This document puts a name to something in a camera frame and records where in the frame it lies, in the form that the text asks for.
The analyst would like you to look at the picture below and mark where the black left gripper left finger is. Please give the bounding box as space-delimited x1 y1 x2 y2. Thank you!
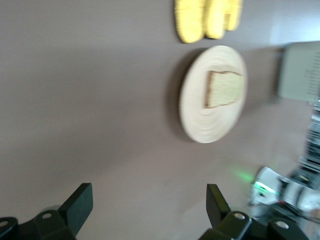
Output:
16 182 94 240

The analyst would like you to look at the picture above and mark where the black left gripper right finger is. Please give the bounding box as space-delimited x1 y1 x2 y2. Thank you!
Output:
206 183 270 240

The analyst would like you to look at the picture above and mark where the round wooden plate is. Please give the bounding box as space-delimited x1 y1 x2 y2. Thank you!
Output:
178 45 248 144

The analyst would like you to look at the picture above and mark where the brown toast slice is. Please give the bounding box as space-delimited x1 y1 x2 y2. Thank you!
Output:
204 70 245 110

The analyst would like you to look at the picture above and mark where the brown table cover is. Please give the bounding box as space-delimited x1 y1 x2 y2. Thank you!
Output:
0 0 320 240

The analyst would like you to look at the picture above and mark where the beige and chrome toaster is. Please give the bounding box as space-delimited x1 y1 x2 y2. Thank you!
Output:
276 41 320 103

